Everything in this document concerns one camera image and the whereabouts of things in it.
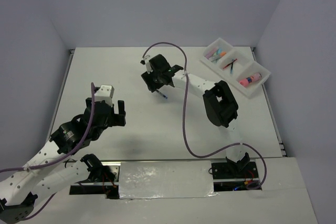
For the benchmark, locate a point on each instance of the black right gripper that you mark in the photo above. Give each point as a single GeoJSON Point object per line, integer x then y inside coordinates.
{"type": "Point", "coordinates": [149, 80]}

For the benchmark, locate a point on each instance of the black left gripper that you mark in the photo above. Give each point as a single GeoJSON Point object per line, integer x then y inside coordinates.
{"type": "Point", "coordinates": [118, 119]}

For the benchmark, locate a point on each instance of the dark blue pen refill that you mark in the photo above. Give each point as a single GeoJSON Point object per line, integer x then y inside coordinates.
{"type": "Point", "coordinates": [161, 94]}

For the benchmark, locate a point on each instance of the purple highlighter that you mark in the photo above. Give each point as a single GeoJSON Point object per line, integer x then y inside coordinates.
{"type": "Point", "coordinates": [211, 53]}

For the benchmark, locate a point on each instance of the red pen refill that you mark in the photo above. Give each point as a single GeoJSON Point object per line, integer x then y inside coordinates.
{"type": "Point", "coordinates": [229, 64]}

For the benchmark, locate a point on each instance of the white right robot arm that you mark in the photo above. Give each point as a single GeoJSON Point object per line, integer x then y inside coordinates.
{"type": "Point", "coordinates": [220, 105]}

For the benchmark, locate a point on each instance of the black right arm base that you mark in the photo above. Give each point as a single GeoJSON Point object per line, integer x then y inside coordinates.
{"type": "Point", "coordinates": [231, 176]}

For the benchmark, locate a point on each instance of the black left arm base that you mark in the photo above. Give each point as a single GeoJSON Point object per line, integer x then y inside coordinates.
{"type": "Point", "coordinates": [100, 181]}

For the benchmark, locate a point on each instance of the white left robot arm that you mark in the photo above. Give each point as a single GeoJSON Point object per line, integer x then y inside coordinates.
{"type": "Point", "coordinates": [37, 181]}

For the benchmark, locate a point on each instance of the white three-compartment tray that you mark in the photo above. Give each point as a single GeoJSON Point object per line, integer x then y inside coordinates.
{"type": "Point", "coordinates": [244, 67]}

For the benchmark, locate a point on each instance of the silver tape sheet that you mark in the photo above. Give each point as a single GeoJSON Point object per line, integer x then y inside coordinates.
{"type": "Point", "coordinates": [161, 180]}

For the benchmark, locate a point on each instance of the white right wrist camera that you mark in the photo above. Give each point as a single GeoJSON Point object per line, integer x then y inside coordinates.
{"type": "Point", "coordinates": [146, 62]}

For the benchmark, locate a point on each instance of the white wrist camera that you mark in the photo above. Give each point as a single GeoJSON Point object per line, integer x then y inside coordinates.
{"type": "Point", "coordinates": [104, 93]}
{"type": "Point", "coordinates": [146, 62]}

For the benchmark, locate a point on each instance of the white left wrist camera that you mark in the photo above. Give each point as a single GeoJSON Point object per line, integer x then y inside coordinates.
{"type": "Point", "coordinates": [104, 93]}

